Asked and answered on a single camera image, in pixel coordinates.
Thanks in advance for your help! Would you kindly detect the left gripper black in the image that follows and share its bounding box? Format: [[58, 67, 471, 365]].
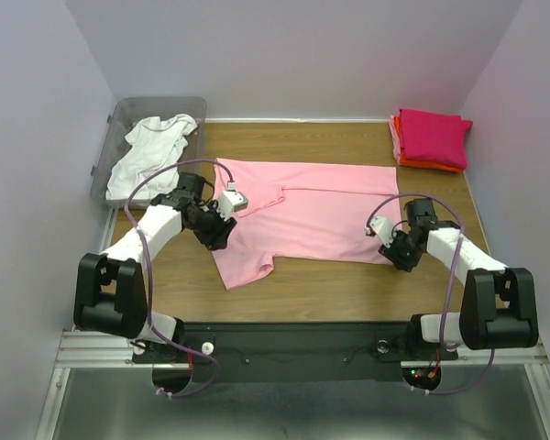
[[188, 199, 237, 251]]

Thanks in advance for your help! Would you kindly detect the aluminium frame rail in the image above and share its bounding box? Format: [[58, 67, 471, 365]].
[[34, 201, 141, 440]]

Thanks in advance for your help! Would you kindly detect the orange folded t-shirt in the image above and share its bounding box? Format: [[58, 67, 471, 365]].
[[390, 114, 467, 174]]

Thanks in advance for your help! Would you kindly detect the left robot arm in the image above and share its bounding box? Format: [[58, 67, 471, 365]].
[[73, 172, 248, 361]]

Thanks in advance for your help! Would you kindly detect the white t-shirt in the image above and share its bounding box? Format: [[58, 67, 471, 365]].
[[105, 114, 198, 201]]

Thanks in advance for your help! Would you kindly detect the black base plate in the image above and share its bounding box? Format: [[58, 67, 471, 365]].
[[130, 320, 459, 384]]

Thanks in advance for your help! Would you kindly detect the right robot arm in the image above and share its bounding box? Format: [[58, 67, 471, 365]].
[[365, 193, 540, 358]]

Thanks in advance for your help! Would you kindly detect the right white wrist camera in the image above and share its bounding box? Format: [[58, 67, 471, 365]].
[[365, 215, 395, 248]]

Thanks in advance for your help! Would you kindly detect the clear plastic bin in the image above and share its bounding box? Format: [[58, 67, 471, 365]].
[[90, 96, 207, 208]]

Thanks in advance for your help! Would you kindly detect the pale pink folded t-shirt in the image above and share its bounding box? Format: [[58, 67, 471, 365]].
[[389, 115, 402, 163]]

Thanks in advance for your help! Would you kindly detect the purple cable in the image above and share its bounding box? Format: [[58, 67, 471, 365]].
[[123, 159, 237, 399], [364, 192, 496, 398]]

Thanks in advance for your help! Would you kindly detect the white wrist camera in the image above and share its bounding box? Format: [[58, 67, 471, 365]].
[[216, 181, 248, 221], [365, 215, 395, 248]]

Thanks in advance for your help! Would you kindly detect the magenta folded t-shirt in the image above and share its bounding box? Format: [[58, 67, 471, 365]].
[[399, 108, 473, 170]]

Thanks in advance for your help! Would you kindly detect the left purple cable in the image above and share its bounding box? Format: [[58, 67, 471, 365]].
[[123, 159, 237, 399]]

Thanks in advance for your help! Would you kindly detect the light pink t-shirt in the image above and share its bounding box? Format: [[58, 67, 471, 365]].
[[213, 159, 402, 290]]

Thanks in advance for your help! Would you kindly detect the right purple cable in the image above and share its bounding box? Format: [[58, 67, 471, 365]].
[[364, 192, 496, 398]]

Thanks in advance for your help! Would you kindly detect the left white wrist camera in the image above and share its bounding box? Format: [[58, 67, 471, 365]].
[[216, 181, 248, 221]]

